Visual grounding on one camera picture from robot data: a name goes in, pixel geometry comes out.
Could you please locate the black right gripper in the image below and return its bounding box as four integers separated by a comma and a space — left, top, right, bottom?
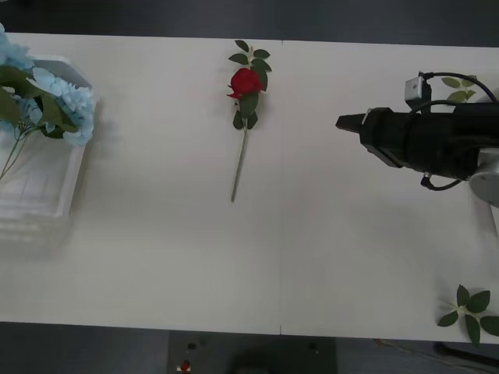
335, 106, 415, 170

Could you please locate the pale blue flower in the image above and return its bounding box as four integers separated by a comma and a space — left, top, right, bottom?
0, 65, 97, 182
0, 22, 37, 94

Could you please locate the pale green loose leaf twig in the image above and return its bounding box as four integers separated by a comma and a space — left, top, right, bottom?
441, 76, 478, 104

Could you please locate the red rose with green stem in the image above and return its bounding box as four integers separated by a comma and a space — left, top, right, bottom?
226, 39, 273, 203

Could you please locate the dark green loose leaf twig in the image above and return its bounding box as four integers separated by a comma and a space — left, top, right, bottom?
436, 284, 499, 350

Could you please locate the shallow white box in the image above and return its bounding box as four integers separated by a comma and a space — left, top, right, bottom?
0, 54, 97, 250

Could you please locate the pale grey right wrist camera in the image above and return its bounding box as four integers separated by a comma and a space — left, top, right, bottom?
404, 71, 434, 104

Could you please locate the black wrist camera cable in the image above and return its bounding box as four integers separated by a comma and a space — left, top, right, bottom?
408, 71, 499, 118

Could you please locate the black arm cable with plug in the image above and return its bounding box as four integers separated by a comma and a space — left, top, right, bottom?
419, 172, 463, 192

